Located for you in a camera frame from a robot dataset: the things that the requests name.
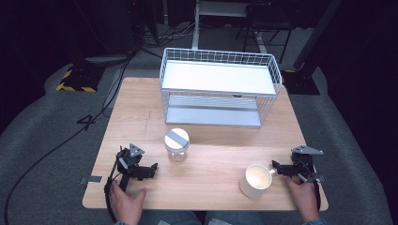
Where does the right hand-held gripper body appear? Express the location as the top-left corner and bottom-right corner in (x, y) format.
(290, 144), (327, 184)

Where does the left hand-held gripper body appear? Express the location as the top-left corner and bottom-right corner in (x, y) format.
(115, 142), (145, 192)

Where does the white cup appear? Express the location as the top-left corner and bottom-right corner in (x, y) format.
(238, 163), (278, 199)

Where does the glass jar with white lid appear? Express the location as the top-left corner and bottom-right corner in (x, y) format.
(163, 127), (191, 163)

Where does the white wire shelf rack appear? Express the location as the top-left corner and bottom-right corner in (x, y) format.
(159, 47), (283, 128)

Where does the person's right hand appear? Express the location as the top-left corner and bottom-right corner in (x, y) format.
(283, 176), (320, 223)

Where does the person's left hand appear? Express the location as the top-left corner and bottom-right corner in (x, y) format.
(109, 180), (147, 225)

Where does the grey tape piece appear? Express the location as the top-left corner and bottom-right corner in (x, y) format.
(79, 175), (103, 185)

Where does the black slanted stand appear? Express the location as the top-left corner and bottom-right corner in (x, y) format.
(281, 0), (344, 96)

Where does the yellow black striped base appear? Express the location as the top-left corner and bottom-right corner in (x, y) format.
(55, 64), (106, 93)

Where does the grey flat stand base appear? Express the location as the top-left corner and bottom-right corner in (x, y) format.
(84, 54), (135, 66)

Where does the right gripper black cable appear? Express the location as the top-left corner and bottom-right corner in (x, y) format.
(314, 181), (323, 212)

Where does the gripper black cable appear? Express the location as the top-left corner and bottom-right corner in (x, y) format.
(103, 156), (126, 223)
(314, 181), (323, 212)

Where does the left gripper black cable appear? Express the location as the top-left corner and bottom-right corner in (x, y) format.
(103, 156), (126, 223)

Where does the long black floor cable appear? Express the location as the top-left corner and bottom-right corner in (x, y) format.
(3, 52), (135, 225)

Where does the bundle of floor cables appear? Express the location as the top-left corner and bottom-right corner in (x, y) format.
(137, 22), (201, 53)

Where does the white desk frame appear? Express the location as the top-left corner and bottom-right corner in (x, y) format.
(191, 0), (268, 54)

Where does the black metal chair frame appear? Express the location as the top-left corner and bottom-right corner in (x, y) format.
(234, 3), (295, 64)

